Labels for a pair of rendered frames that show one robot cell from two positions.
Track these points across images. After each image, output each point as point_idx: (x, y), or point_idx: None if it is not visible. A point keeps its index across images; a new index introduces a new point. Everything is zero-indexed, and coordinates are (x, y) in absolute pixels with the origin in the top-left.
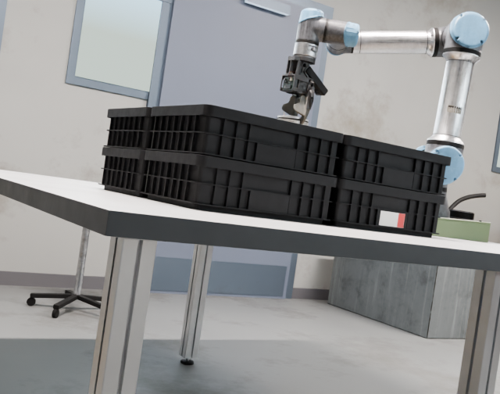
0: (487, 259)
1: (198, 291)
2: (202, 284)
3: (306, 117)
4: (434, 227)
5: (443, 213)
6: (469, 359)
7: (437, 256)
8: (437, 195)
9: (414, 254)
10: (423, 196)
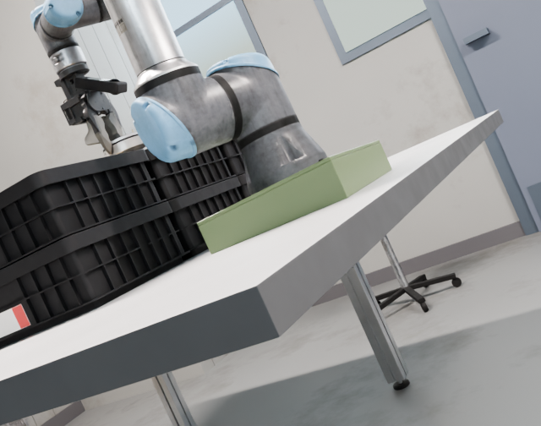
0: None
1: (357, 304)
2: (357, 293)
3: (104, 142)
4: (84, 292)
5: (267, 179)
6: None
7: None
8: (47, 246)
9: None
10: (27, 264)
